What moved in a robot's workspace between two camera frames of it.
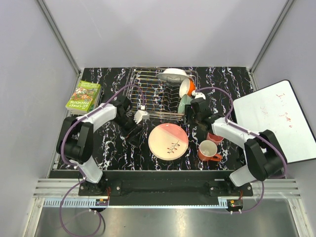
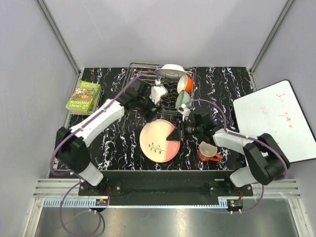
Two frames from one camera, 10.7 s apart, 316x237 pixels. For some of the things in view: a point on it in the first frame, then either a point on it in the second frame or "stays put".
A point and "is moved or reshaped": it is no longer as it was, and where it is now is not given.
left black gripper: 133,138 -> 148,114
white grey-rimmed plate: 174,75 is moved or reshaped
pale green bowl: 185,99 is moved or reshaped
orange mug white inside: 207,151 stays put
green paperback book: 85,98 stays put
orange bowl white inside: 187,86 is moved or reshaped
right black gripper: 188,110 -> 175,135
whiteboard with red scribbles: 276,108 stays put
